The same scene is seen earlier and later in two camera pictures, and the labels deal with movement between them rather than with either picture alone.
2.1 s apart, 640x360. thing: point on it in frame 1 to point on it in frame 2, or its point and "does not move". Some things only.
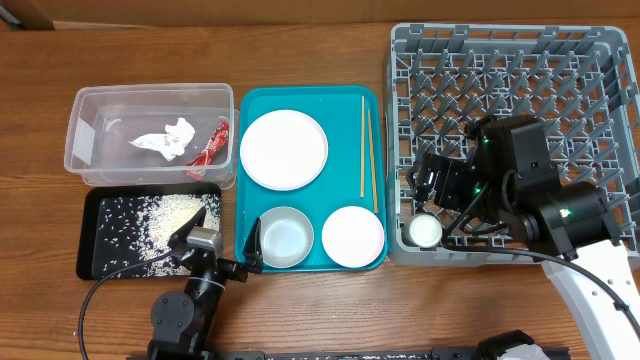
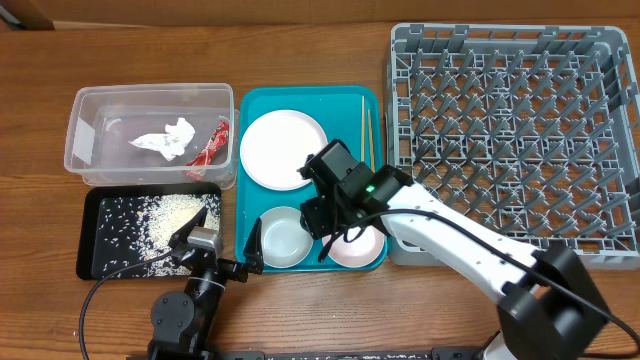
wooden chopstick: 374,179 does not move
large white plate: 283,149 does not move
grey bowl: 287,236 does not move
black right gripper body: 456,186 to 326,217
